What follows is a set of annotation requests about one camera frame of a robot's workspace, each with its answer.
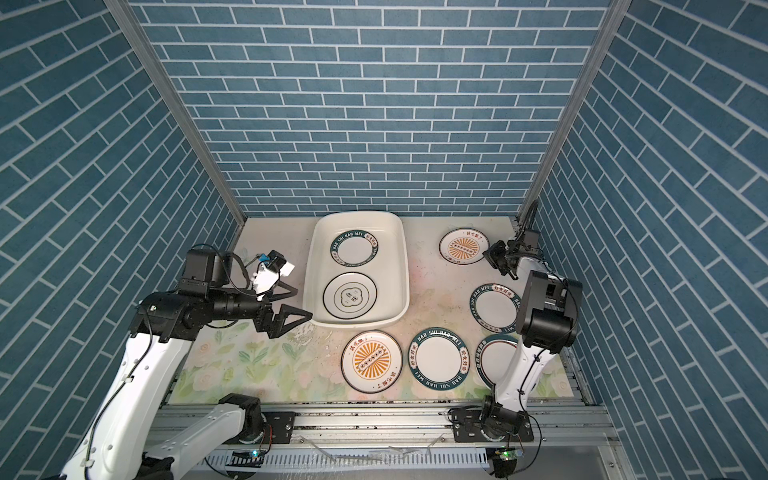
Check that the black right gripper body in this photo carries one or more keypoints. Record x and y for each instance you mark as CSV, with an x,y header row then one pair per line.
x,y
500,256

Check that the orange sunburst plate front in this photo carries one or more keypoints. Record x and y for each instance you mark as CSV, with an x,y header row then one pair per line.
x,y
371,362

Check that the aluminium corner frame left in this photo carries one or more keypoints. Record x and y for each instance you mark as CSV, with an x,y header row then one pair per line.
x,y
142,47

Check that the orange sunburst plate back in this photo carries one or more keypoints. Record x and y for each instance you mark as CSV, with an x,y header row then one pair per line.
x,y
463,246

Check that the green rim plate back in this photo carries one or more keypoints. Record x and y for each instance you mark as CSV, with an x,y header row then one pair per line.
x,y
354,248

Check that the green rim plate front centre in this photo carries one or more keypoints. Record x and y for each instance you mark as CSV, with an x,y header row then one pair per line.
x,y
439,359

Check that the green rim plate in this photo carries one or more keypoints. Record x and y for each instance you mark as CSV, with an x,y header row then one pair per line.
x,y
495,307
493,355
354,248
439,359

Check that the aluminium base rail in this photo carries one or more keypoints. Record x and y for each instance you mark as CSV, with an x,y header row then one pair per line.
x,y
450,435

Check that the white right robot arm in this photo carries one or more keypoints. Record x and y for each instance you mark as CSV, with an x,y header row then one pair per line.
x,y
546,322

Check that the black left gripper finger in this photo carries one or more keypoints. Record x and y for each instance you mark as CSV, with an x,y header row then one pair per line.
x,y
281,291
288,318

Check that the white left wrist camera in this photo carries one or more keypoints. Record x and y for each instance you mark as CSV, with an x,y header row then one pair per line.
x,y
268,270

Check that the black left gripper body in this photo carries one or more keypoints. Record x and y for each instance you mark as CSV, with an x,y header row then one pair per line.
x,y
264,318

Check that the aluminium corner frame right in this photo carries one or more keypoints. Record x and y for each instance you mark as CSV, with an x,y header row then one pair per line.
x,y
596,55

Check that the white plastic bin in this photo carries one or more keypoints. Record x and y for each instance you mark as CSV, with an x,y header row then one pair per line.
x,y
389,269

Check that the white plate green flower outline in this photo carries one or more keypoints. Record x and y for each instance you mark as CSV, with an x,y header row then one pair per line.
x,y
350,295

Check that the green rim plate front right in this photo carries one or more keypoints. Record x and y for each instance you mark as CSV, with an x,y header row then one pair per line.
x,y
493,355

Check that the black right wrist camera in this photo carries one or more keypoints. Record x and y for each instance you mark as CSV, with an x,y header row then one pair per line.
x,y
528,240

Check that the aluminium corner frame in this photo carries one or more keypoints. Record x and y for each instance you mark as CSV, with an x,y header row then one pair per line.
x,y
142,47
596,55

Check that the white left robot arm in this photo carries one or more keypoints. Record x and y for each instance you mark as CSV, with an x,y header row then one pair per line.
x,y
162,333

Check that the orange sunburst plate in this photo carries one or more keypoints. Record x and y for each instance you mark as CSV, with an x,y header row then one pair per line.
x,y
371,362
463,246

